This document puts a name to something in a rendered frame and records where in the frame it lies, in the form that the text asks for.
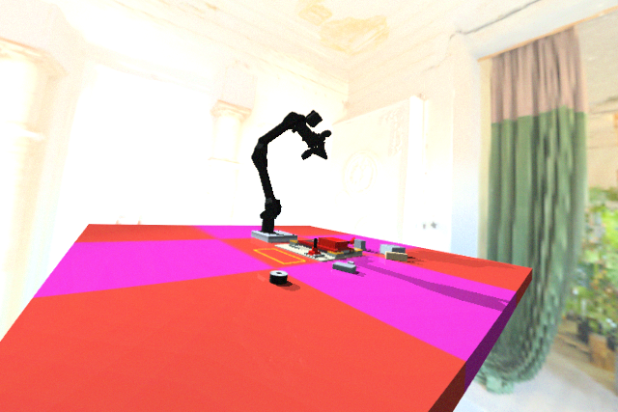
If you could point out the black toy tyre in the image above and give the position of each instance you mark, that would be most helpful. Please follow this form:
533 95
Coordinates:
278 277

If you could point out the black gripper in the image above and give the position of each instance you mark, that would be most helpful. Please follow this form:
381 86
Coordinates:
315 144

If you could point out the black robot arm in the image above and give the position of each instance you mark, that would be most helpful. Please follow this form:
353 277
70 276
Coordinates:
297 123

